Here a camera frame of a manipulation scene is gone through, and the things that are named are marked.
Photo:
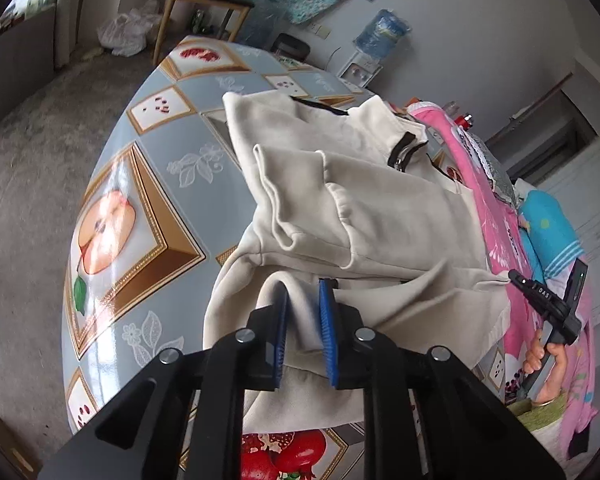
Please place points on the person's right hand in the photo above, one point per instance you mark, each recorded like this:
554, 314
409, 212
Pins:
550, 358

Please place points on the blue pillow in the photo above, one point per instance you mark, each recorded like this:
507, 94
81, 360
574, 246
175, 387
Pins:
550, 242

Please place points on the beige hooded jacket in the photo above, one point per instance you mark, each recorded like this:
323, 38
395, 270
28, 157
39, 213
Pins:
351, 196

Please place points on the white plastic bag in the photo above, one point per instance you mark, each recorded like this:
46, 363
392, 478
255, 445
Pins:
128, 33

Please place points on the black round bin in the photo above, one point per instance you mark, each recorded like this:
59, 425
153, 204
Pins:
290, 47

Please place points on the blue water jug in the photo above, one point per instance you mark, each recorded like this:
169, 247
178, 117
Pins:
381, 35

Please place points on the grey patterned cushion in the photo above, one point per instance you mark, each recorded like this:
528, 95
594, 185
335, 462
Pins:
500, 184

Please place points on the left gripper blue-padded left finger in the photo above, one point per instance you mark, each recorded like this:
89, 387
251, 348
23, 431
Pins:
250, 358

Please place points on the wooden chair black seat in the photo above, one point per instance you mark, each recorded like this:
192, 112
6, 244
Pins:
205, 5

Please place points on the fruit pattern tablecloth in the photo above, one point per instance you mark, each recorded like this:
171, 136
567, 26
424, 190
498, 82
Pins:
163, 211

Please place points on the white water dispenser base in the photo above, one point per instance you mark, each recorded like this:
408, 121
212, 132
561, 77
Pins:
360, 69

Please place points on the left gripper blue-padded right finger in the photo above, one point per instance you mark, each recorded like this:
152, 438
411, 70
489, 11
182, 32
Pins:
392, 380

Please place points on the dark grey cabinet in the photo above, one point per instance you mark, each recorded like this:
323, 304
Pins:
27, 44

